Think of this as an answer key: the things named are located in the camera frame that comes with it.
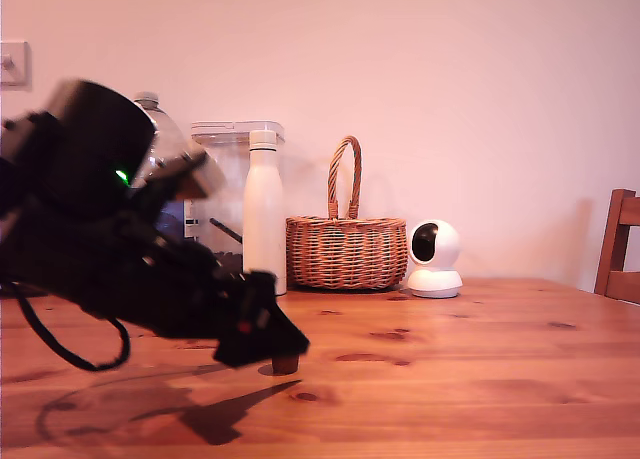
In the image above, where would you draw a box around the clear jar of coffee beans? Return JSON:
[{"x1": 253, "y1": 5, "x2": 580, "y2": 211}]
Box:
[{"x1": 189, "y1": 120, "x2": 287, "y2": 280}]

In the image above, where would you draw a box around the white wall switch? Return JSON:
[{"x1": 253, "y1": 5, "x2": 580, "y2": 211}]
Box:
[{"x1": 0, "y1": 41, "x2": 33, "y2": 89}]

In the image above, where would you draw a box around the dark scoop inside jar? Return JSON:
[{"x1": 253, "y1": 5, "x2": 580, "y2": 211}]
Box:
[{"x1": 208, "y1": 217, "x2": 246, "y2": 244}]

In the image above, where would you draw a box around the white insulated bottle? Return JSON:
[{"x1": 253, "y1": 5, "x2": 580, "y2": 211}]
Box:
[{"x1": 242, "y1": 129, "x2": 288, "y2": 297}]

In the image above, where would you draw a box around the small white round camera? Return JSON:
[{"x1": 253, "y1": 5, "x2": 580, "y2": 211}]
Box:
[{"x1": 405, "y1": 219, "x2": 464, "y2": 300}]

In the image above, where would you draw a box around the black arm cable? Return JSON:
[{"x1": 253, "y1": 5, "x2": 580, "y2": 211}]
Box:
[{"x1": 7, "y1": 278, "x2": 132, "y2": 373}]

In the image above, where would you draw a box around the brown coffee capsule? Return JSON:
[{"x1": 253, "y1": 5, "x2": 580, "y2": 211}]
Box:
[{"x1": 271, "y1": 357, "x2": 302, "y2": 376}]

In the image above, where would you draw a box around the woven wicker basket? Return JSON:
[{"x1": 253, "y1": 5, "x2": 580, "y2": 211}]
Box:
[{"x1": 285, "y1": 135, "x2": 409, "y2": 292}]

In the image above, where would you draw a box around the large clear water bottle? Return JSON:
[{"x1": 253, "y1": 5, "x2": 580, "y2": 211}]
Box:
[{"x1": 132, "y1": 91, "x2": 202, "y2": 240}]

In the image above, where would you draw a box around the wooden chair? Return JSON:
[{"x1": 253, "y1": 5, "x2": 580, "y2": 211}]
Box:
[{"x1": 593, "y1": 188, "x2": 640, "y2": 307}]

